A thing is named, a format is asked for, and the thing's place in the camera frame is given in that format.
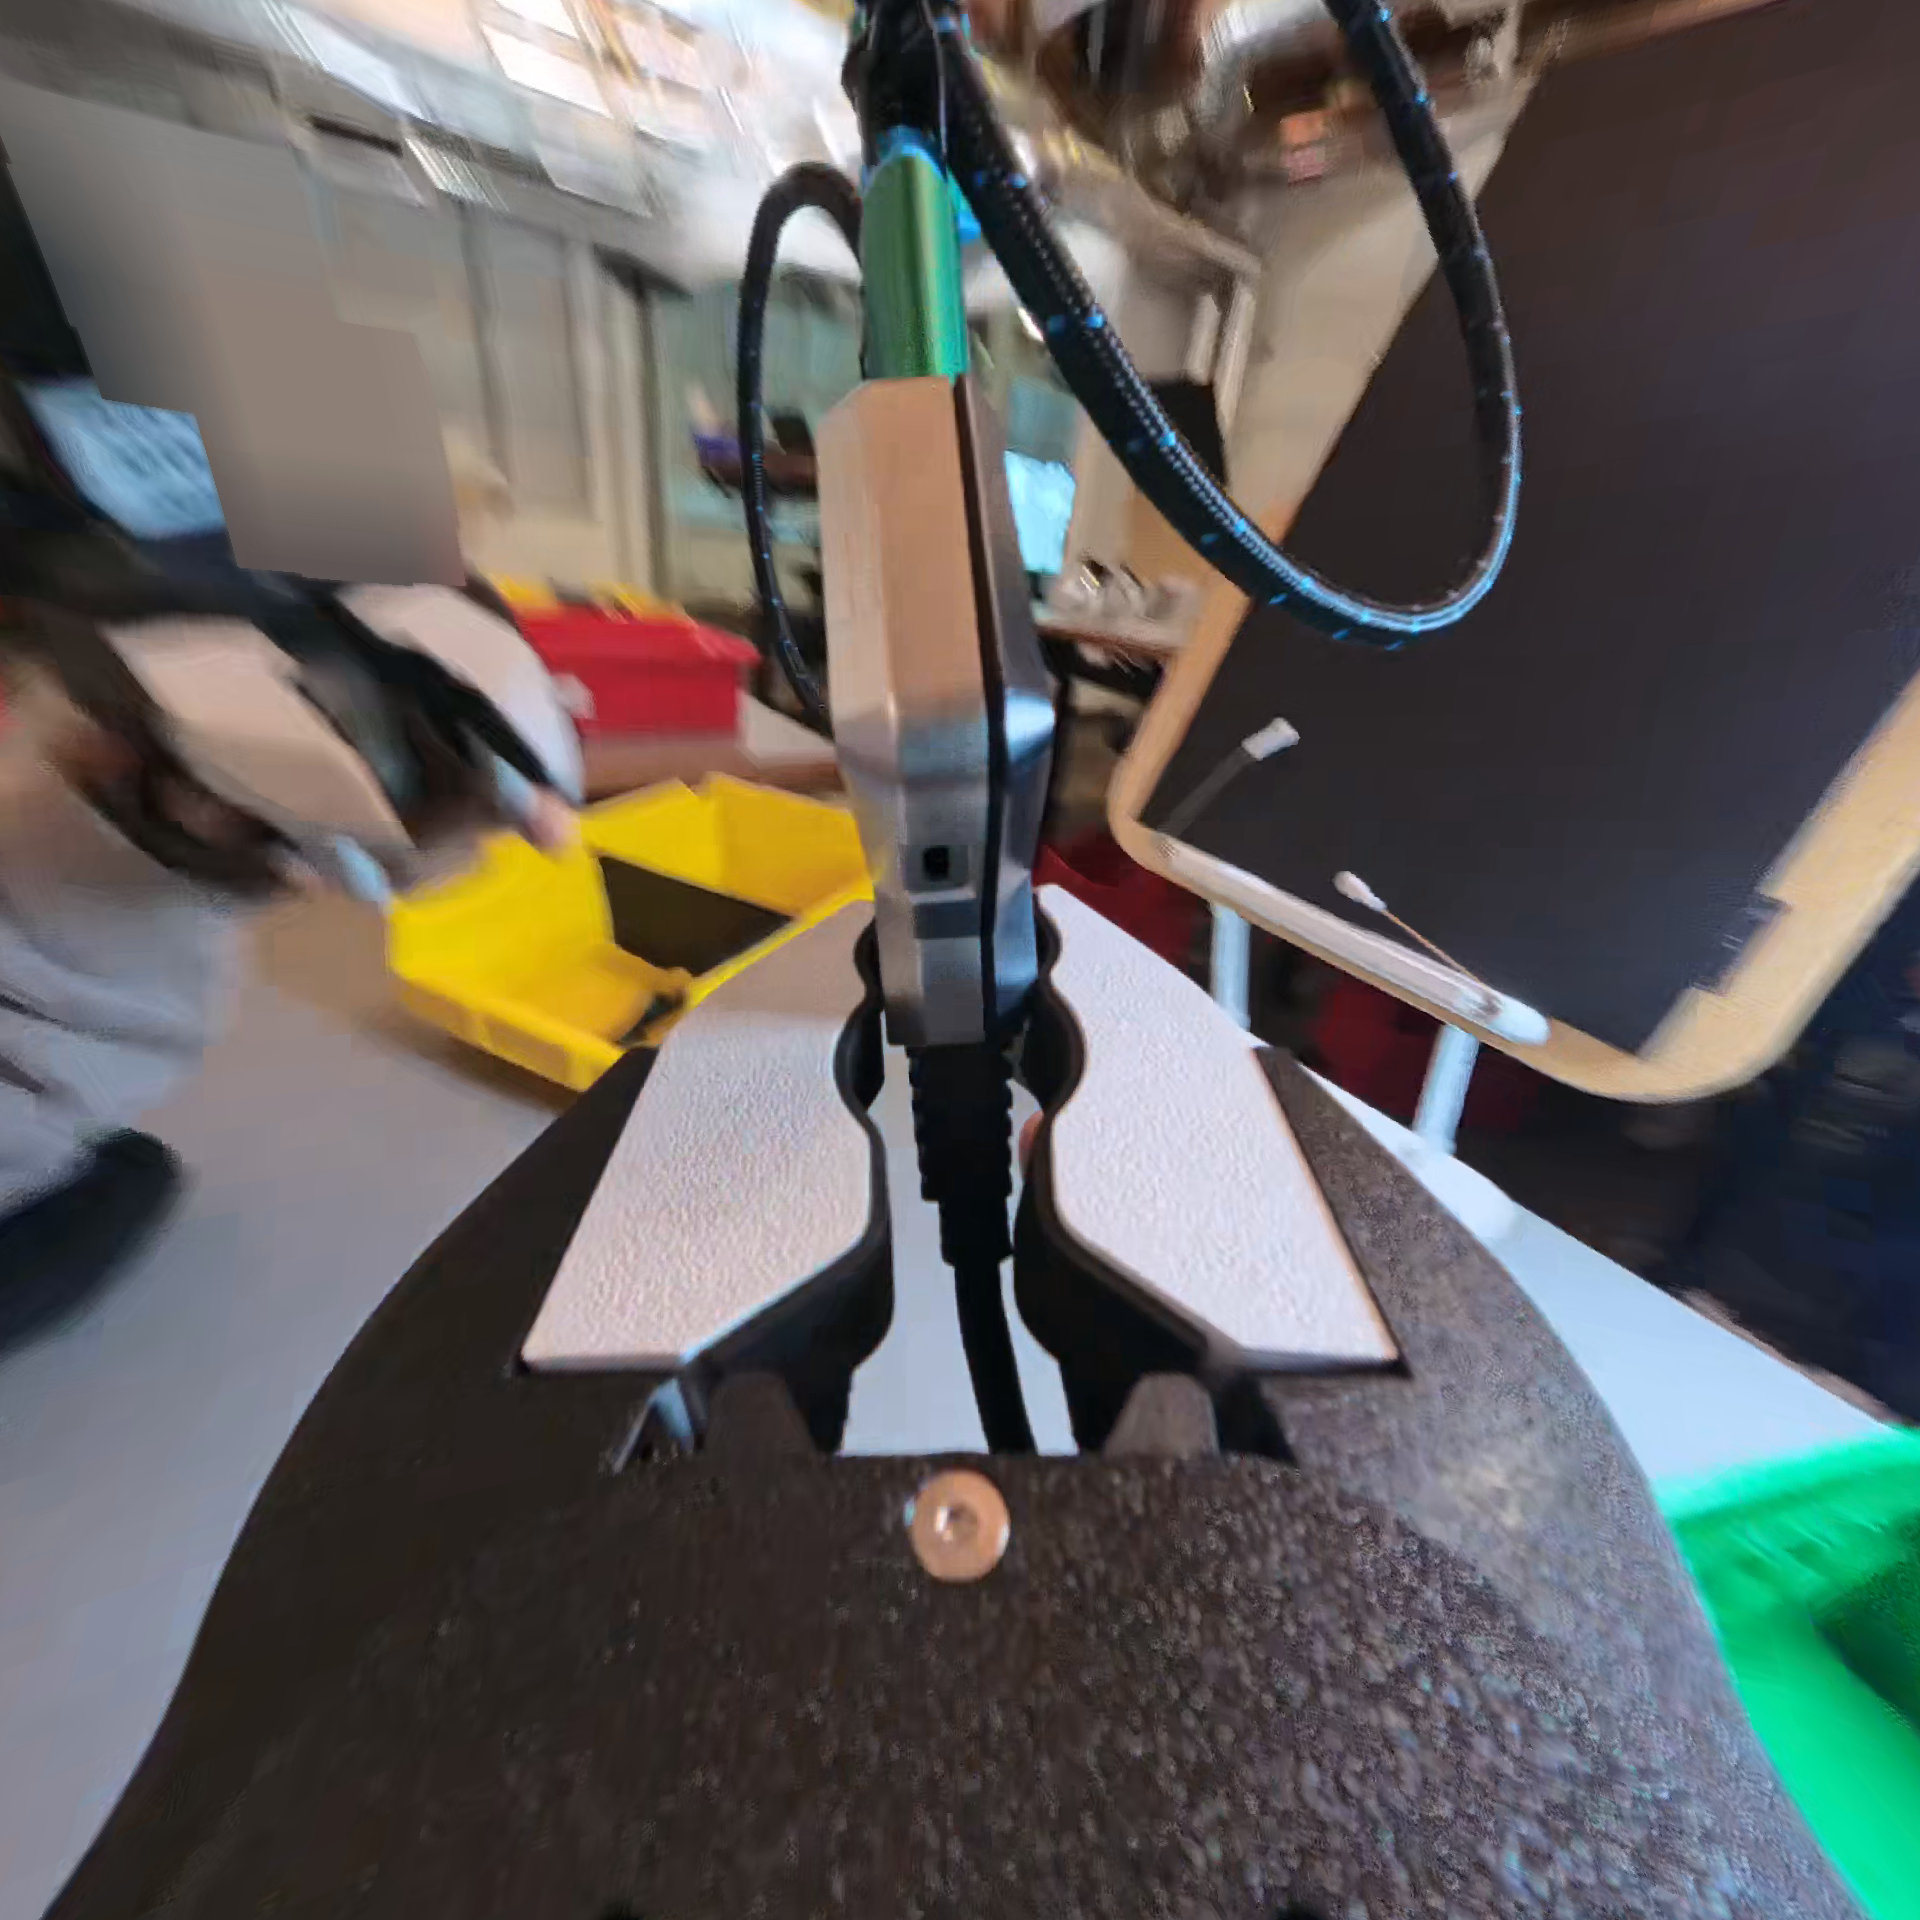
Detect red battery bin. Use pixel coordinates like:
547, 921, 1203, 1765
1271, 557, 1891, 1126
1306, 968, 1548, 1136

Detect red bag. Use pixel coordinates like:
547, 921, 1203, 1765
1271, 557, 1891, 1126
1035, 834, 1210, 970

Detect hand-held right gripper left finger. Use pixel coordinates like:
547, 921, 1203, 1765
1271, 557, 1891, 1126
527, 900, 896, 1382

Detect green plastic bin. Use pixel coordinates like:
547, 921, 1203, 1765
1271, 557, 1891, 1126
1660, 1436, 1920, 1920

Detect yellow plastic bin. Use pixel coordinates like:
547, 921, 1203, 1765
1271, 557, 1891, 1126
384, 776, 877, 1091

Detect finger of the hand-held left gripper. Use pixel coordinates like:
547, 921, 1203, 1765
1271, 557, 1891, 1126
336, 580, 589, 812
121, 614, 424, 858

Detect black bin divider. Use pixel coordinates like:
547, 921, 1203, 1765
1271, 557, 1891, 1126
586, 850, 808, 984

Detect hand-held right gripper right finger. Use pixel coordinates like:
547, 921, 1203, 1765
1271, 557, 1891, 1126
1016, 890, 1407, 1382

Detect braided hdmi cable green plugs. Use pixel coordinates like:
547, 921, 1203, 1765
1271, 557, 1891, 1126
737, 0, 1527, 736

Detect red plastic bin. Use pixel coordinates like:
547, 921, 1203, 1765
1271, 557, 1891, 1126
506, 594, 761, 740

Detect person's left forearm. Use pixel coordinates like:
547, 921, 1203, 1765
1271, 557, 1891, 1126
0, 825, 250, 1217

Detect grey hdmi hub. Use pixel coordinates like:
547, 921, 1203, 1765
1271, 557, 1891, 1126
816, 376, 1058, 1051

